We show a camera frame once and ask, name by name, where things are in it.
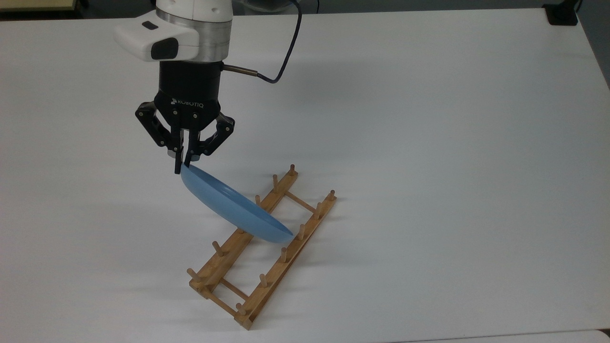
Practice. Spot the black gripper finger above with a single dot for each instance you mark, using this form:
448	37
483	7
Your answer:
155	124
214	138

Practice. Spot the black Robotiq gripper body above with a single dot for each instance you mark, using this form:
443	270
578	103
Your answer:
189	90

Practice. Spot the blue round plate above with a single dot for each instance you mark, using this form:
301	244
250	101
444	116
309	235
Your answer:
228	205

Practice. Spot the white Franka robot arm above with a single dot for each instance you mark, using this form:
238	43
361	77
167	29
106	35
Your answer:
190	24

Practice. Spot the wooden plate rack with pegs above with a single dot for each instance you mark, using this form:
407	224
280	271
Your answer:
224	256

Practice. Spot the light wooden board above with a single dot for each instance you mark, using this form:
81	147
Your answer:
33	5

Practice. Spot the black table clamp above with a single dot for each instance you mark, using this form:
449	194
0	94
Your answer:
562	13

